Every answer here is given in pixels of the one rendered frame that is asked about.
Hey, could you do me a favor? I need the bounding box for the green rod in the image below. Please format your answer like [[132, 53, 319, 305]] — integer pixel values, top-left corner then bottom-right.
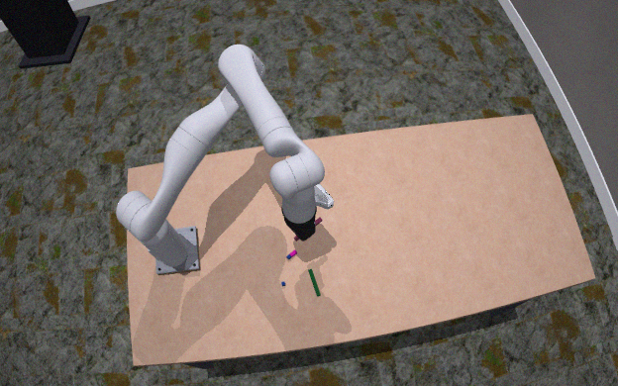
[[308, 269, 321, 297]]

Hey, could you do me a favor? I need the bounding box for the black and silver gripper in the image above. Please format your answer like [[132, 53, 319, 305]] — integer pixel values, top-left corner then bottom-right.
[[281, 183, 334, 241]]

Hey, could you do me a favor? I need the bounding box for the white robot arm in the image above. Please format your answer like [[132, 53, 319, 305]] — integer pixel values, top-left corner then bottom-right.
[[116, 45, 325, 267]]

